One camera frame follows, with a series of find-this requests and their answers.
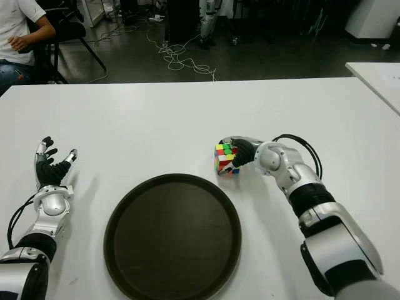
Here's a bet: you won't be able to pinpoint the multicoloured Rubik's cube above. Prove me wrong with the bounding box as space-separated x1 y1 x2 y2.
214 142 241 178

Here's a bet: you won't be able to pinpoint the black office chair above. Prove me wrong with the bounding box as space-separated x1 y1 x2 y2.
18 0 109 85

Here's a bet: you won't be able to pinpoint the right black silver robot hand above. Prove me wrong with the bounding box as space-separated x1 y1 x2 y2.
220 135 265 174

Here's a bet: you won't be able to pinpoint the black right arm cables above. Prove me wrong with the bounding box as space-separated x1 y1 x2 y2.
271 133 323 181

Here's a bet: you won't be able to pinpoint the round dark brown plate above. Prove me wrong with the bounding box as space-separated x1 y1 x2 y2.
103 173 243 300

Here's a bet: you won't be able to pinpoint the silver humanoid robot legs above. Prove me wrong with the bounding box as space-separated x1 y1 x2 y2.
199 0 217 50

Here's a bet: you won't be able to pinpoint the white framed board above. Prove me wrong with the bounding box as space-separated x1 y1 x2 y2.
76 0 106 29

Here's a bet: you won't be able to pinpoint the seated person in white shirt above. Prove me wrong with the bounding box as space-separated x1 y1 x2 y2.
0 0 57 94

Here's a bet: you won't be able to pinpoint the white cabinet with black base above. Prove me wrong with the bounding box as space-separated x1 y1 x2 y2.
343 0 400 40

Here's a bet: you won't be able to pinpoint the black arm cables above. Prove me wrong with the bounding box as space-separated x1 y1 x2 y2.
7 195 40 249
271 133 323 181

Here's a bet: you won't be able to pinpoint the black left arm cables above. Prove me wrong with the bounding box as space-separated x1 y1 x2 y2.
7 195 40 249

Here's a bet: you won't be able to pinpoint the white side table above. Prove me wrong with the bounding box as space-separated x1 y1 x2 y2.
344 62 400 116

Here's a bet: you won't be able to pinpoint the tangled white floor cable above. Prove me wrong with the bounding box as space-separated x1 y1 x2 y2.
146 12 218 82

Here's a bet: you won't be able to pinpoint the white paper sheet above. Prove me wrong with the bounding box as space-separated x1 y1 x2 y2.
381 73 400 90

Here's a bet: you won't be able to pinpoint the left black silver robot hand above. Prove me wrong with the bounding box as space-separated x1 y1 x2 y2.
33 136 79 190

